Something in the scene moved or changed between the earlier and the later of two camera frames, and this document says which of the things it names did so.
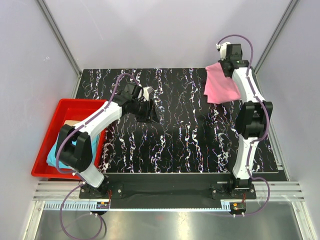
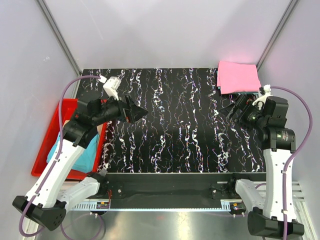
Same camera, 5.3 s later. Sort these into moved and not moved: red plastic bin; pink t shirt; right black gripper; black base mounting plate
Moved: right black gripper; pink t shirt
Not moved: red plastic bin; black base mounting plate
